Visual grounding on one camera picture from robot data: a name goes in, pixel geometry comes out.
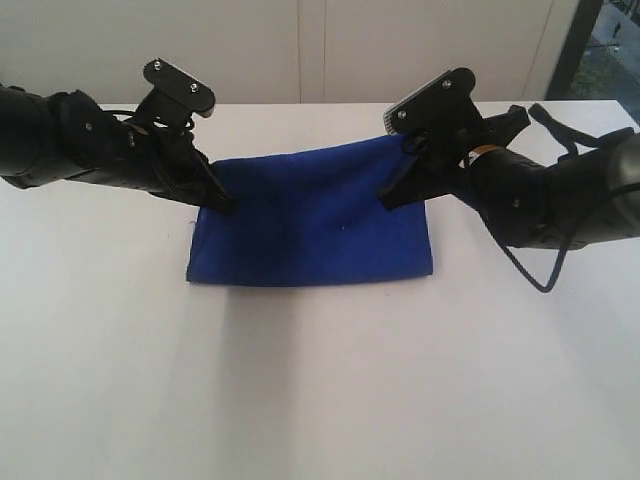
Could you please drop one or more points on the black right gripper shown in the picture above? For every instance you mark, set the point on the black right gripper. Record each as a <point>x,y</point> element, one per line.
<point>507,189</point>

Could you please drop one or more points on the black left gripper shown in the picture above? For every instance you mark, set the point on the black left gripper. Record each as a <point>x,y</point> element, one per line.
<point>106,147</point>

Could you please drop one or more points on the blue towel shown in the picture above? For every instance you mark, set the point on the blue towel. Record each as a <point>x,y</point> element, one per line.
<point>311,218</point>

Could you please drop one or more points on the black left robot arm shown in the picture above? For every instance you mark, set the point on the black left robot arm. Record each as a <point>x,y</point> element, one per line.
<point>30,156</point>

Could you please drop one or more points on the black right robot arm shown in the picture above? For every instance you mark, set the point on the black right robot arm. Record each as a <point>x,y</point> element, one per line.
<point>589,195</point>

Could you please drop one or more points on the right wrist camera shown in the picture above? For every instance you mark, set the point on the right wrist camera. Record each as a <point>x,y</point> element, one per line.
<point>441,108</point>

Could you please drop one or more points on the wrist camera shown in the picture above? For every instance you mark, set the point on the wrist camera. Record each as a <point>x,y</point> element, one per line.
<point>175,96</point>
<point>441,108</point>

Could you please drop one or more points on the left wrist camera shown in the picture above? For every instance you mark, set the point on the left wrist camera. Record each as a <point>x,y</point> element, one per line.
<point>175,96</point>

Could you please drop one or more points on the black window frame post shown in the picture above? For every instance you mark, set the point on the black window frame post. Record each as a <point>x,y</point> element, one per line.
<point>575,43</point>

